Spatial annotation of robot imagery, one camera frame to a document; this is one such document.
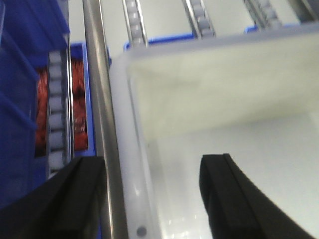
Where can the white plastic tote crate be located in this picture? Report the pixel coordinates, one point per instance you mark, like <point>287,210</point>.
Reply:
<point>254,96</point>

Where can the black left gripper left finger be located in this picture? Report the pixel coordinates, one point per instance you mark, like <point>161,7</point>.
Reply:
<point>67,206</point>

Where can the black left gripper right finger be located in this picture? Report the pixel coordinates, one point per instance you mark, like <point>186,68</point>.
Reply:
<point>236,208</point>

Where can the blue bin left of rack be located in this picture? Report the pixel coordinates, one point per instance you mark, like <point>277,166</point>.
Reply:
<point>29,30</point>

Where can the steel rack divider bar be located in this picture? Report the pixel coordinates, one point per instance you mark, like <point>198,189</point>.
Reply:
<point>104,124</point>

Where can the red item in bin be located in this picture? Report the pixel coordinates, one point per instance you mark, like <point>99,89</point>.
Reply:
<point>55,103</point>

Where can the roller conveyor rail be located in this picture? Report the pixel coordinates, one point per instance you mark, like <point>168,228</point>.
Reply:
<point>59,123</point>
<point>263,14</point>
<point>135,23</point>
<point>198,19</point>

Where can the left roller conveyor rail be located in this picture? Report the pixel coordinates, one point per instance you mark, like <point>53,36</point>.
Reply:
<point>59,123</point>

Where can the blue bin below rollers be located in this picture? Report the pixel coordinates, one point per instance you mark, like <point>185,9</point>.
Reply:
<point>252,32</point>

